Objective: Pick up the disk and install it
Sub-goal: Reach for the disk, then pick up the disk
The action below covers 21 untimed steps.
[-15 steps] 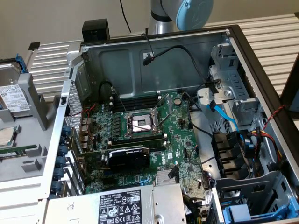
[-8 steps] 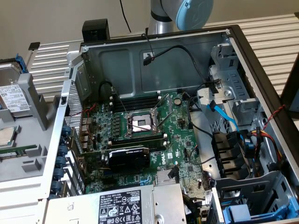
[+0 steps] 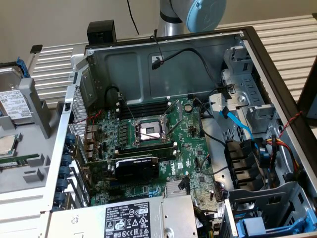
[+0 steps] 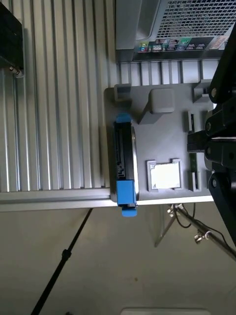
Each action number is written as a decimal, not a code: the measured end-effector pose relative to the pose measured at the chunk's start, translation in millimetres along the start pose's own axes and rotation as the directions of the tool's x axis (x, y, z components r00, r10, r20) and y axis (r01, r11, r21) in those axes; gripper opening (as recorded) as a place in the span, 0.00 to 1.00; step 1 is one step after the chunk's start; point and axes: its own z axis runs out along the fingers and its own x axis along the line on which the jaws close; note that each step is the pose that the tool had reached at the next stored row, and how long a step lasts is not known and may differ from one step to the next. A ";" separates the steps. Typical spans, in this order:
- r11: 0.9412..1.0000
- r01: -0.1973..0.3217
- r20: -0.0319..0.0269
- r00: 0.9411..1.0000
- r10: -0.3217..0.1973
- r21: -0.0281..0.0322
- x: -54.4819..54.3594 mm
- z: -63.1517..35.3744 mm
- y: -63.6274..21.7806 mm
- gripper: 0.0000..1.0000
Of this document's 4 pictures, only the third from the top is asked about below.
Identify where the red yellow black power wire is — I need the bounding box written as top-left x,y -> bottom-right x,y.
264,135 -> 302,179

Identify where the hard disk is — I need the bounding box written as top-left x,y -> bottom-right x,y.
0,58 -> 34,124

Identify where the blue disk carrier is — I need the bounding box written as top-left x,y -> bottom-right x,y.
235,210 -> 317,238

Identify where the CPU socket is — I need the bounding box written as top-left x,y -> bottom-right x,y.
131,116 -> 174,149

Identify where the CPU socket cover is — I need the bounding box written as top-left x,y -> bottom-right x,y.
160,99 -> 183,123

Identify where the green Dell motherboard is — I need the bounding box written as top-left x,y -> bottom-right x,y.
84,97 -> 227,224

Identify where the open Dell PC case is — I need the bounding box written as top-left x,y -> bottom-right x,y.
39,26 -> 317,238

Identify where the black graphics card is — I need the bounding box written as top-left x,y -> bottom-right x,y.
83,154 -> 160,184

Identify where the silver chipset heat sink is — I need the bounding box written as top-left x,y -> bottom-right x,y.
165,180 -> 191,198

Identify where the black plastic fin shroud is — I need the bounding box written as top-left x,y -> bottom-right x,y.
224,138 -> 264,191

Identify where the grey power supply unit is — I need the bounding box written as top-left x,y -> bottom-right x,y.
48,194 -> 199,238

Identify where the black box behind case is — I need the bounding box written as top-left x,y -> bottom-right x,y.
87,20 -> 117,45

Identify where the grey parts rack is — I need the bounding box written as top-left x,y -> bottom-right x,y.
0,77 -> 65,195

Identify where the green RAM stick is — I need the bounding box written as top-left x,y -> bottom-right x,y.
0,153 -> 40,170

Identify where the dark object beside case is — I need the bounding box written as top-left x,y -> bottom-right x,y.
297,57 -> 317,119

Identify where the silver CPU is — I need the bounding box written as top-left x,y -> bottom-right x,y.
0,135 -> 20,159

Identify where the black wire with connector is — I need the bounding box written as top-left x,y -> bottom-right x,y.
150,47 -> 235,100

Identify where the black plug wire on board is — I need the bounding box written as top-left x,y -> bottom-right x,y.
178,176 -> 191,194

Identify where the blue SATA wire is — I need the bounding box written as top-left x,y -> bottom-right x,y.
219,106 -> 270,169

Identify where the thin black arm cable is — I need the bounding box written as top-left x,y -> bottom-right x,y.
126,0 -> 140,35

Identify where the sleeved power supply wire bundle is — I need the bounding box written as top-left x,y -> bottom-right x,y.
193,205 -> 223,238

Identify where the red black twisted wire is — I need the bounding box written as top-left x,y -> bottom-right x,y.
278,111 -> 304,139

